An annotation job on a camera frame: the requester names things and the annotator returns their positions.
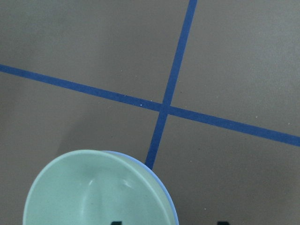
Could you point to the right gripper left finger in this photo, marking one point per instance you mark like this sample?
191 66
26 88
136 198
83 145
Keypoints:
116 223

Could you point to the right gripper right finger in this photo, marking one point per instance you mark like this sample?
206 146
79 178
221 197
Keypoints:
223 223

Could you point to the green bowl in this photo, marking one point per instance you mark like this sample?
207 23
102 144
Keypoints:
71 190

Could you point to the blue bowl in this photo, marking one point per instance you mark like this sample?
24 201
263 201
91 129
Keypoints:
137 193

